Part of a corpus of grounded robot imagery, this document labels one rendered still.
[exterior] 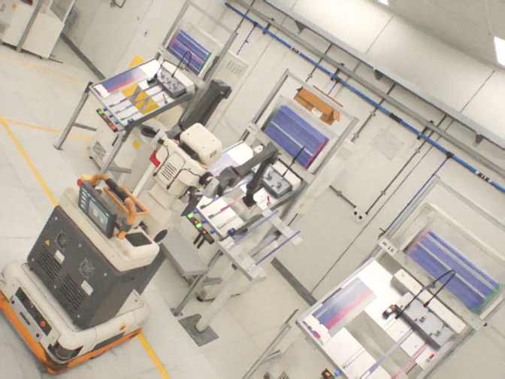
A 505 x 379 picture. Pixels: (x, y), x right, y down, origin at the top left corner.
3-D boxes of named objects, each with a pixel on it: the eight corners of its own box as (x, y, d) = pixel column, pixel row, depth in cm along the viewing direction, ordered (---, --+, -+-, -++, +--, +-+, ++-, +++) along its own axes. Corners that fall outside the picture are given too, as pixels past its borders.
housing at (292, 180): (291, 197, 333) (293, 185, 322) (252, 160, 357) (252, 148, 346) (299, 192, 336) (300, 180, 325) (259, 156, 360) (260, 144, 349)
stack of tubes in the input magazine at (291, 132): (305, 168, 320) (327, 138, 313) (261, 131, 345) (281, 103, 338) (312, 170, 331) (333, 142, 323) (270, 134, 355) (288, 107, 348)
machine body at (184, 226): (198, 305, 344) (240, 248, 328) (154, 247, 378) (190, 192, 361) (243, 296, 398) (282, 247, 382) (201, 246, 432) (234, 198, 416)
